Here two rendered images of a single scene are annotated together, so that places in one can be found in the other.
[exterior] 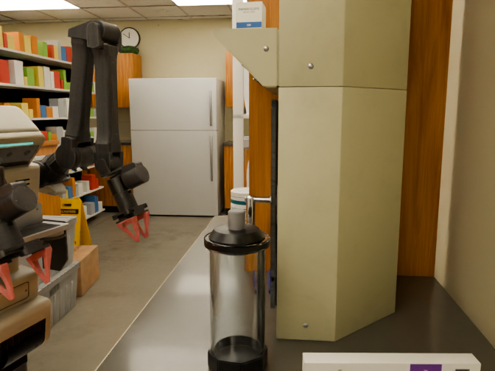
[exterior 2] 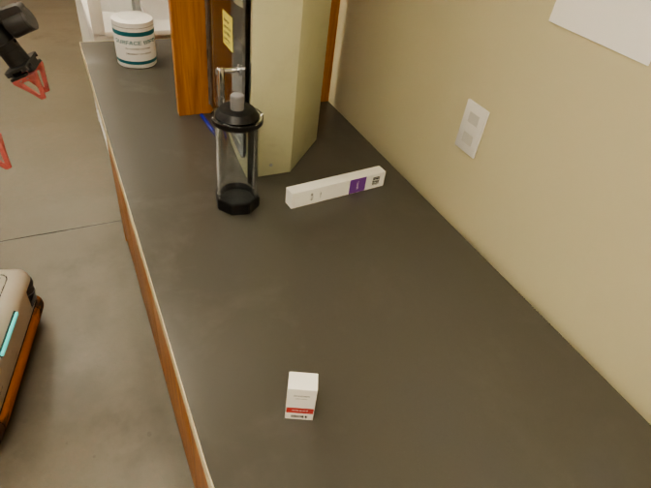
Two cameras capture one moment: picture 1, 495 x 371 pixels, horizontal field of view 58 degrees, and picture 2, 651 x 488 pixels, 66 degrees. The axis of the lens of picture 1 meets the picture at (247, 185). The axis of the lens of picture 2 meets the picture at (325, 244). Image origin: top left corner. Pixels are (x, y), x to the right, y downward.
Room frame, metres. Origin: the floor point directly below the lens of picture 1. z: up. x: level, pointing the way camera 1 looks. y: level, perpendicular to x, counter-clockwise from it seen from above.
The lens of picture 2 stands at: (-0.19, 0.41, 1.65)
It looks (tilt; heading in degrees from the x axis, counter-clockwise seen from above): 40 degrees down; 323
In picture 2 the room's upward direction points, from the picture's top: 8 degrees clockwise
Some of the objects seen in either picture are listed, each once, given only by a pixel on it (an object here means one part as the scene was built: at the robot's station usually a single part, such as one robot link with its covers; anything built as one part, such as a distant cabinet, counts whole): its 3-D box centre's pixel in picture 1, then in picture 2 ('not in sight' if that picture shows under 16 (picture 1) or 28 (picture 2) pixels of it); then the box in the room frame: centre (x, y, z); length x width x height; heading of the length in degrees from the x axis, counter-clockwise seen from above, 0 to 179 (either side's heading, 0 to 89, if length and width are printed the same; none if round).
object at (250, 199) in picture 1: (258, 216); (228, 85); (0.85, -0.02, 1.17); 0.05 x 0.03 x 0.10; 84
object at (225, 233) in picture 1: (236, 230); (236, 109); (0.71, 0.02, 1.18); 0.09 x 0.09 x 0.07
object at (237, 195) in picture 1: (248, 210); (135, 40); (1.60, 0.00, 1.02); 0.13 x 0.13 x 0.15
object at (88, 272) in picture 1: (71, 269); not in sight; (3.39, 1.39, 0.14); 0.41 x 0.32 x 0.28; 0
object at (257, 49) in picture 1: (253, 67); not in sight; (0.96, -0.01, 1.46); 0.32 x 0.12 x 0.10; 174
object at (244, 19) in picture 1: (250, 21); not in sight; (0.90, -0.01, 1.54); 0.05 x 0.05 x 0.06; 80
